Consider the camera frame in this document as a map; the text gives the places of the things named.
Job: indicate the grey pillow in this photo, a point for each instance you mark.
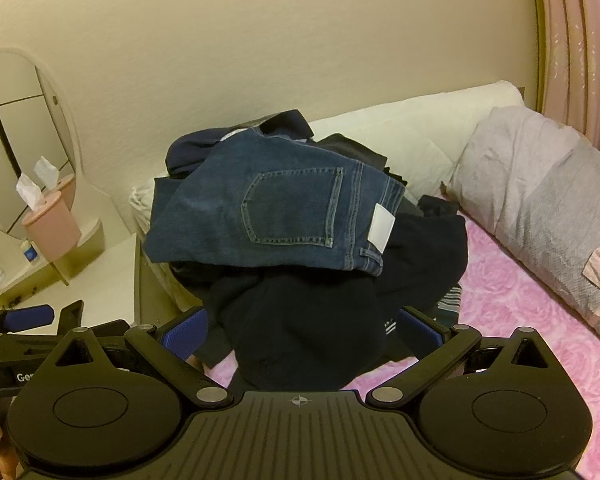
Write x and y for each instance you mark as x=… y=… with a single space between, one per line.
x=530 y=185

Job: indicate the small blue-capped jar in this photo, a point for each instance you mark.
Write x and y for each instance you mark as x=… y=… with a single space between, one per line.
x=29 y=252

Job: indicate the blue jeans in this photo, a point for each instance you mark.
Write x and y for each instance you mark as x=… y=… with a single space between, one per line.
x=280 y=200

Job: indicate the dark grey garment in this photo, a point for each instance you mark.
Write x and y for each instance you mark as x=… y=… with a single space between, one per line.
x=350 y=150

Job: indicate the white tissue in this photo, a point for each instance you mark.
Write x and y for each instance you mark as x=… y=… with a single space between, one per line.
x=30 y=192

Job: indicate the pink round tissue holder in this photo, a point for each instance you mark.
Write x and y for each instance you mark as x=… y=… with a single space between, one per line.
x=52 y=230

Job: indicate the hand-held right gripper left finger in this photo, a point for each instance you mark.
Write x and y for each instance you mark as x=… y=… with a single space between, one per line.
x=187 y=332

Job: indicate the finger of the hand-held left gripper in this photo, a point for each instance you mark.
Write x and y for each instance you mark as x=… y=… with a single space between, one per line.
x=70 y=317
x=27 y=320

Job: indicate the striped garment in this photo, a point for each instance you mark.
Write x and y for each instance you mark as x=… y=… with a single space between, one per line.
x=447 y=305

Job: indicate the white duvet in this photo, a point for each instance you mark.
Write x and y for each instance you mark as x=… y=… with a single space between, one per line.
x=420 y=120

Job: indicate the white vanity table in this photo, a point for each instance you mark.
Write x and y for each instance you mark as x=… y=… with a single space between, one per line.
x=115 y=270

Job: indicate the oval mirror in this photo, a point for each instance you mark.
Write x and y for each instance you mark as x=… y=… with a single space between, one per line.
x=15 y=110

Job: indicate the pink rose bedsheet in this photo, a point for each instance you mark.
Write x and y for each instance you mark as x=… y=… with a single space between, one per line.
x=505 y=310

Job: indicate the navy garment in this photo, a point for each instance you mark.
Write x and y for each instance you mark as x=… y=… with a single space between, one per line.
x=190 y=152

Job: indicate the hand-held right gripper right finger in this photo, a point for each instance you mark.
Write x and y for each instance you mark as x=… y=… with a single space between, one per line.
x=420 y=332

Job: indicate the black garment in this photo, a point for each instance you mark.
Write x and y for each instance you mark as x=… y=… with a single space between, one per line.
x=290 y=320

